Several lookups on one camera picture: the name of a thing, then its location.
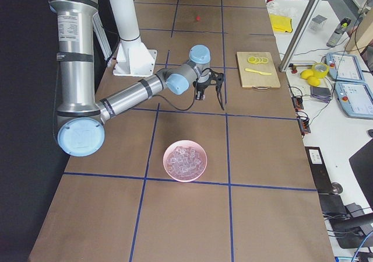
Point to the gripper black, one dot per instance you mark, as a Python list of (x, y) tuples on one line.
[(204, 84)]

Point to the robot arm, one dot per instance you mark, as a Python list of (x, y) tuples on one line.
[(80, 117)]

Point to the clear ice cubes pile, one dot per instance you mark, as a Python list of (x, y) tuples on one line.
[(184, 163)]

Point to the wooden cutting board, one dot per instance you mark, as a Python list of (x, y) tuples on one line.
[(257, 81)]

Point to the lemon slices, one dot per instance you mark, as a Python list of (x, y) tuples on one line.
[(257, 60)]

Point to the yellow plastic knife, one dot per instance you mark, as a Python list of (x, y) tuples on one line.
[(258, 72)]

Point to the pink bowl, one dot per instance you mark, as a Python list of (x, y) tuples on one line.
[(185, 143)]

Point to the yellow lemon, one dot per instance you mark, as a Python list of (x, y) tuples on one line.
[(307, 73), (313, 81)]

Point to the yellow cloth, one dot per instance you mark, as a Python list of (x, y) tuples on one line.
[(281, 23)]

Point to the clear plastic bag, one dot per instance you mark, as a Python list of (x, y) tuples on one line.
[(277, 8)]

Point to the yellow tape roll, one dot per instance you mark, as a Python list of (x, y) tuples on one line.
[(320, 70)]

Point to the purple dark wallet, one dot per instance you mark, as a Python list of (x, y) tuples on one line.
[(321, 93)]

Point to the upper teach pendant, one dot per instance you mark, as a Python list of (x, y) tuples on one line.
[(344, 67)]

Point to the teach pendant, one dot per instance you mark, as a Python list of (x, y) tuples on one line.
[(344, 67), (355, 99)]

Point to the lower teach pendant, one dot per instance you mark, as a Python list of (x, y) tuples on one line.
[(355, 99)]

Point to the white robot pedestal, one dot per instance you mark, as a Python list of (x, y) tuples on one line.
[(133, 57)]

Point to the aluminium frame post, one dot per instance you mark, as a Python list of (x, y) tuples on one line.
[(298, 34)]

